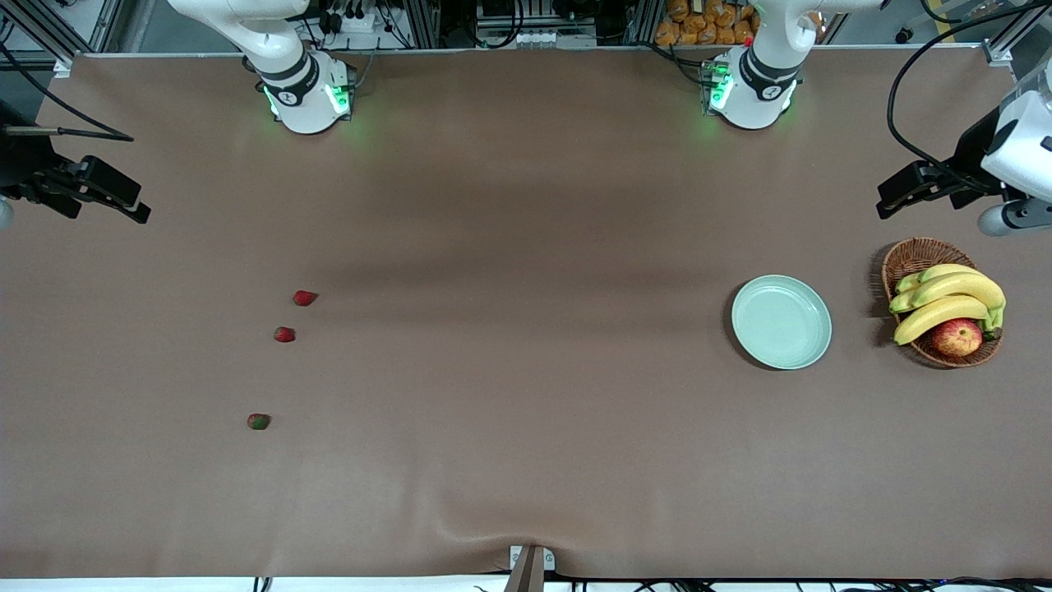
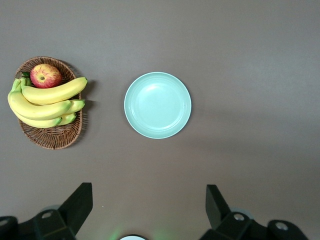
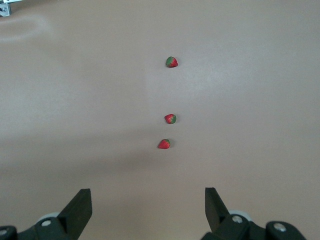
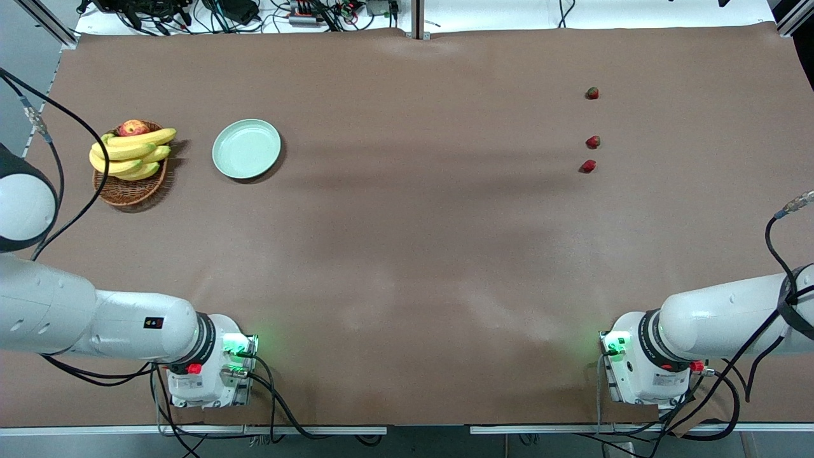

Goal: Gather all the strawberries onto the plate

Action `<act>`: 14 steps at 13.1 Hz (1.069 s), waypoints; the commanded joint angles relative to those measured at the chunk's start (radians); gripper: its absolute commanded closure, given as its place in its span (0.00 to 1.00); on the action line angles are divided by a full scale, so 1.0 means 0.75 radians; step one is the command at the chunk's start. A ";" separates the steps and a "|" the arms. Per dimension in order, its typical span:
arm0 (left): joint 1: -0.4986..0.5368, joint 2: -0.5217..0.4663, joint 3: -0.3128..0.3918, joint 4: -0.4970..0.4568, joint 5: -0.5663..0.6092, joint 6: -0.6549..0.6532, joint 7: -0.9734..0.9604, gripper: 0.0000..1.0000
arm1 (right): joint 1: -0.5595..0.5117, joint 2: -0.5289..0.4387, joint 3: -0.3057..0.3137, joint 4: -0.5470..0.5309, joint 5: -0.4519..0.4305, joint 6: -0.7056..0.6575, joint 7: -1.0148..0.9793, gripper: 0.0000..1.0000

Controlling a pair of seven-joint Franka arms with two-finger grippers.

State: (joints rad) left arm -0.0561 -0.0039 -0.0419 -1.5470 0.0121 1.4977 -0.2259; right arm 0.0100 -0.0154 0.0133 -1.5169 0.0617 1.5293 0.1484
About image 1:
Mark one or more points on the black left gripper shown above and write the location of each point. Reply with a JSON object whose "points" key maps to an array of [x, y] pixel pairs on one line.
{"points": [[972, 158]]}

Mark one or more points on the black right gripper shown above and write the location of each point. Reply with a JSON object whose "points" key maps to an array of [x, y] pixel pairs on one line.
{"points": [[18, 168]]}

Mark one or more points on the red strawberry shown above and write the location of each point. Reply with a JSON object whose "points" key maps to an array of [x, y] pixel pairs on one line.
{"points": [[258, 421], [304, 298], [283, 334]]}

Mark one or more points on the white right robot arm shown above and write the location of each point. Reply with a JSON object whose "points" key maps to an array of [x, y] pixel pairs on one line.
{"points": [[304, 107]]}

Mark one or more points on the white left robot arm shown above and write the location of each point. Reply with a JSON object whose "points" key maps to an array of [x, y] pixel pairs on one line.
{"points": [[756, 90]]}

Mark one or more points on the pale green round plate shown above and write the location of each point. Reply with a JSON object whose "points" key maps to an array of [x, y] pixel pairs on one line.
{"points": [[781, 321]]}

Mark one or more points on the brown wicker basket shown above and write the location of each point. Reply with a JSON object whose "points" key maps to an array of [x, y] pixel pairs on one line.
{"points": [[912, 255]]}

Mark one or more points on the yellow banana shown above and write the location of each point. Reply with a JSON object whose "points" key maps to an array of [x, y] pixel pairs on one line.
{"points": [[937, 314], [945, 271], [962, 286]]}

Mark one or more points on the red apple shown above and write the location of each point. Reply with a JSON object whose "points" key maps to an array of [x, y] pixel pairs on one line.
{"points": [[956, 337]]}

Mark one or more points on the orange bread rolls bag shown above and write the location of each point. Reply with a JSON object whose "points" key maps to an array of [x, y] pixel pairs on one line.
{"points": [[707, 25]]}

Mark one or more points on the white power strip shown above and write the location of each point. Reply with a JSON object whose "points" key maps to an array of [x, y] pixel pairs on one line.
{"points": [[353, 20]]}

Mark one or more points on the white connector strip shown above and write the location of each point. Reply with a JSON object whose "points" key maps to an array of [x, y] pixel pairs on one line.
{"points": [[552, 38]]}

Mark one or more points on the brown table cover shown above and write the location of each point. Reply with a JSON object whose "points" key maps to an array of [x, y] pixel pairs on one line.
{"points": [[526, 247]]}

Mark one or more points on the aluminium frame profile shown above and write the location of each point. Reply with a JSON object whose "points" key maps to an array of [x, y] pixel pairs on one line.
{"points": [[62, 67], [998, 53]]}

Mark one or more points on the grey metal table bracket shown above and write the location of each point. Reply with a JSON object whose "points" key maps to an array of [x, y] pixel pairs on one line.
{"points": [[530, 567]]}

